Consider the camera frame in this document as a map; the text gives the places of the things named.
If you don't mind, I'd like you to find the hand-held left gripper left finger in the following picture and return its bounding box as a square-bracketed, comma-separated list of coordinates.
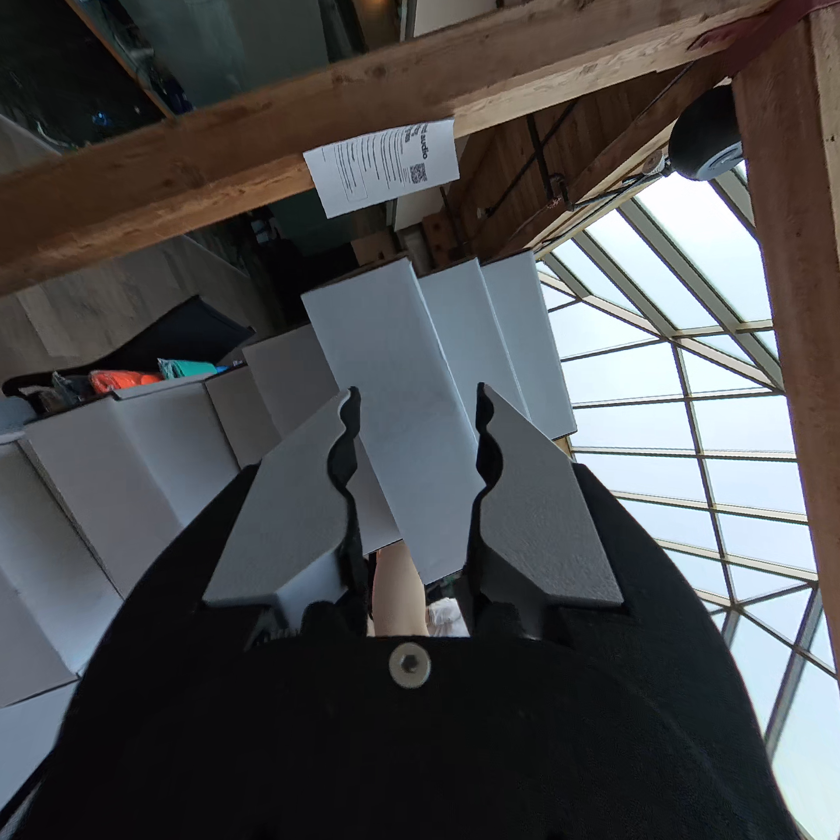
[202, 386, 368, 634]

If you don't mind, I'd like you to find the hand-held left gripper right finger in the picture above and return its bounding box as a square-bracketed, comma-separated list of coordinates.
[467, 383, 626, 639]

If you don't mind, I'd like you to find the stack of white boxes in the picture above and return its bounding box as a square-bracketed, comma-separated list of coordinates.
[0, 249, 578, 805]

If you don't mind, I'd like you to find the white cardboard box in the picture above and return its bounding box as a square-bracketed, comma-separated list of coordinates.
[301, 258, 488, 585]

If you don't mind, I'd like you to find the teal packet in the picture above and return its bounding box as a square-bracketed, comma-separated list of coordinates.
[157, 358, 219, 382]

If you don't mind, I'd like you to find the glass skylight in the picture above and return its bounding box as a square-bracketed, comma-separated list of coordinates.
[535, 164, 840, 840]

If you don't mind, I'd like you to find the large black container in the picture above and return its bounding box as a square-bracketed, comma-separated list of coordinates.
[2, 295, 257, 416]

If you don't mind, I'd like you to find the orange packet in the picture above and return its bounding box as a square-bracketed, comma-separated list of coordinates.
[91, 369, 165, 396]

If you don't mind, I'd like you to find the wooden beam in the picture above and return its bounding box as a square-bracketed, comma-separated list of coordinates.
[0, 0, 778, 296]

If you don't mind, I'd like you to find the white paper notice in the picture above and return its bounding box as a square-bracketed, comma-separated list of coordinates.
[303, 117, 460, 219]

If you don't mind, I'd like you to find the black round speaker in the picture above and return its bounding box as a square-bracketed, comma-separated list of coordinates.
[668, 84, 747, 182]

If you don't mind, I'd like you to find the wooden post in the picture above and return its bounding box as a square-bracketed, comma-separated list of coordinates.
[731, 0, 840, 664]

